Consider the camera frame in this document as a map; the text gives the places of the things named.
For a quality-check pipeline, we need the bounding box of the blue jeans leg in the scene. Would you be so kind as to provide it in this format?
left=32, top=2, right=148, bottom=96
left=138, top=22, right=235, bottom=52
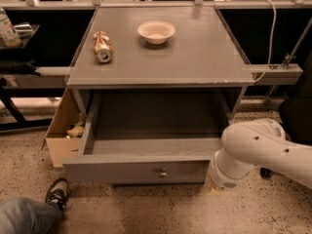
left=0, top=197, right=61, bottom=234

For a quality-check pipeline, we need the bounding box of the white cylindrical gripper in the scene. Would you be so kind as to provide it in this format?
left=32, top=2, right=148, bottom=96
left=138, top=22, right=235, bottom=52
left=209, top=151, right=248, bottom=189

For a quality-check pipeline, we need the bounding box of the grey drawer cabinet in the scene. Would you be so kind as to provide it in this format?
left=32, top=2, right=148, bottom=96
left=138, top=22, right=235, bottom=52
left=65, top=5, right=255, bottom=122

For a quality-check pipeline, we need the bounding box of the open cardboard box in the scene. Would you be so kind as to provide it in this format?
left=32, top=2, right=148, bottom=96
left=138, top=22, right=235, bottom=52
left=45, top=89, right=84, bottom=168

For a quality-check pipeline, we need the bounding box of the white hanging cable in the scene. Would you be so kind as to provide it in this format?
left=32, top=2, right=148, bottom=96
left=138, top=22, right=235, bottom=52
left=253, top=0, right=278, bottom=84

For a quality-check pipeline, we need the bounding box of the round metal drawer knob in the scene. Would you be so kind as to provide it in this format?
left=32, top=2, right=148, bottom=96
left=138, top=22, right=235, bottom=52
left=159, top=168, right=168, bottom=178

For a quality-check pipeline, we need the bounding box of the grey top drawer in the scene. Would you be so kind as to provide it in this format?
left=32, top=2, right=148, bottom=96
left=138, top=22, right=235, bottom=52
left=63, top=92, right=230, bottom=184

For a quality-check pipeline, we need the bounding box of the dark side shelf table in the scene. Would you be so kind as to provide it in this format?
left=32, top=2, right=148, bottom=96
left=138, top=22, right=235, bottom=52
left=0, top=24, right=52, bottom=132

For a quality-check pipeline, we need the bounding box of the green-label plastic bottle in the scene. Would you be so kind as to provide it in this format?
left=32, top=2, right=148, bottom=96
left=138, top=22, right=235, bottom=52
left=0, top=7, right=21, bottom=47

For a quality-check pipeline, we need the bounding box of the shiny foil packet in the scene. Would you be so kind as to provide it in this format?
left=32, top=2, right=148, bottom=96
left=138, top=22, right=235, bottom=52
left=15, top=22, right=34, bottom=38

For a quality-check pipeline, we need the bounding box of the diagonal metal rod clamp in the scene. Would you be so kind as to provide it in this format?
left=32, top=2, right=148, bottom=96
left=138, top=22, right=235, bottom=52
left=264, top=18, right=312, bottom=111

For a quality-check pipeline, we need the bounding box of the black office chair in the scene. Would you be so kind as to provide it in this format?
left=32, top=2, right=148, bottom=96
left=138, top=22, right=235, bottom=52
left=259, top=54, right=312, bottom=179

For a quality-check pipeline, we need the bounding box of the yellow-green item in box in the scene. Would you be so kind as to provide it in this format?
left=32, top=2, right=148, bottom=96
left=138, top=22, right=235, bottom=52
left=66, top=114, right=84, bottom=137

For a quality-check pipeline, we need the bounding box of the black and white sneaker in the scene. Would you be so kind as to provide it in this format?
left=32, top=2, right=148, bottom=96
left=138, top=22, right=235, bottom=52
left=45, top=177, right=69, bottom=211

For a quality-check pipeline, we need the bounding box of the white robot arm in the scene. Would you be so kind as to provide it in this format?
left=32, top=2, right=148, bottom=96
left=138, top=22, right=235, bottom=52
left=209, top=118, right=312, bottom=189

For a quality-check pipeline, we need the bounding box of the crushed golden soda can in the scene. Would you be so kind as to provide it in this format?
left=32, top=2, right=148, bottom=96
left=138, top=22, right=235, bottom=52
left=93, top=31, right=113, bottom=63

